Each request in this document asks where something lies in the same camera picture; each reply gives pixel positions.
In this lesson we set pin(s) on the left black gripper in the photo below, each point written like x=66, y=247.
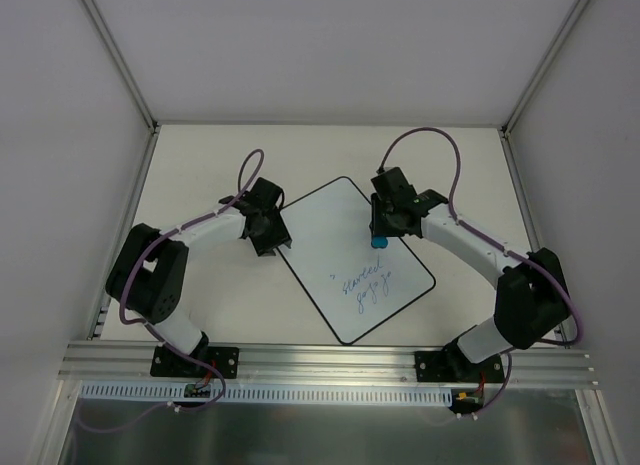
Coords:
x=273, y=236

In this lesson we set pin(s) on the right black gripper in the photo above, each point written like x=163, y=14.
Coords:
x=379, y=224

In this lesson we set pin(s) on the blue whiteboard eraser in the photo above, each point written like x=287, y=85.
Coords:
x=379, y=242

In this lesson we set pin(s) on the small black-framed whiteboard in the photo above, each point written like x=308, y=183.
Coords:
x=354, y=287

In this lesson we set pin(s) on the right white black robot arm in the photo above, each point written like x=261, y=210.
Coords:
x=531, y=295

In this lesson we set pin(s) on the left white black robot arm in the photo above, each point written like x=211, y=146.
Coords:
x=147, y=277

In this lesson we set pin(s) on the left small circuit board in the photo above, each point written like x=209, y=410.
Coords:
x=198, y=390

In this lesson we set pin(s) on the small circuit board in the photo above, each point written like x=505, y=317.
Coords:
x=467, y=403
x=198, y=390

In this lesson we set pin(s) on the right small circuit board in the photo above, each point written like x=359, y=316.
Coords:
x=467, y=403

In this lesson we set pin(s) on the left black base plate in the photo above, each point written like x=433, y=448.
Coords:
x=167, y=364

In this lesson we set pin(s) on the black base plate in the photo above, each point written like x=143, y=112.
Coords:
x=446, y=366
x=167, y=364

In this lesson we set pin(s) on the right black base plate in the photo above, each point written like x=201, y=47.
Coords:
x=446, y=366

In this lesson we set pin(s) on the white slotted cable duct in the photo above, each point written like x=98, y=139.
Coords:
x=270, y=394

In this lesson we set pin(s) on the left aluminium frame post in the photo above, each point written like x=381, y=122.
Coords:
x=107, y=39

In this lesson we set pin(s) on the aluminium frame post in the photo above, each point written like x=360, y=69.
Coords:
x=562, y=34
x=107, y=39

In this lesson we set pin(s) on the right aluminium frame post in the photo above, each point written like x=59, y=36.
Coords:
x=562, y=34

